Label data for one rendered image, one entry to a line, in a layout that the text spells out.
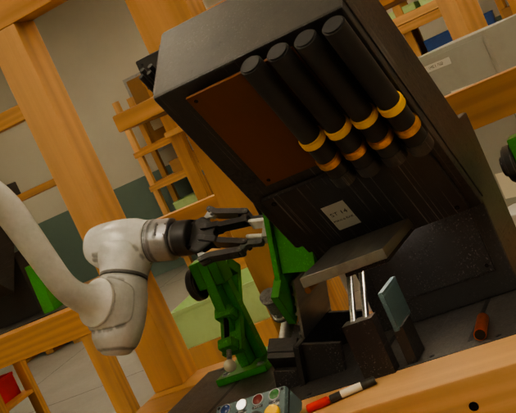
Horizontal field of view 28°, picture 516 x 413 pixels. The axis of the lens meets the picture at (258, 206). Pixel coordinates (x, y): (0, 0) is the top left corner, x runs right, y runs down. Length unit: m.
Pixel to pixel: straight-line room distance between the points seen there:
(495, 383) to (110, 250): 0.88
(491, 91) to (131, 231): 0.82
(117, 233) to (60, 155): 0.45
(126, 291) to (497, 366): 0.80
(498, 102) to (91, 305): 0.95
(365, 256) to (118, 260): 0.63
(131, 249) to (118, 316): 0.15
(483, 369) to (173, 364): 1.08
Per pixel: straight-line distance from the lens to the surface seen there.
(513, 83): 2.24
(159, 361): 2.58
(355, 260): 1.70
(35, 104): 2.55
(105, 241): 2.16
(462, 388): 1.68
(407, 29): 8.82
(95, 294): 2.07
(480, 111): 2.26
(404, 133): 1.64
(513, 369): 1.65
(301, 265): 1.94
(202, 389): 2.34
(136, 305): 2.11
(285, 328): 2.05
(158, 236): 2.11
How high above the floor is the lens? 1.42
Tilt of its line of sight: 5 degrees down
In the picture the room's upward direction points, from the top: 25 degrees counter-clockwise
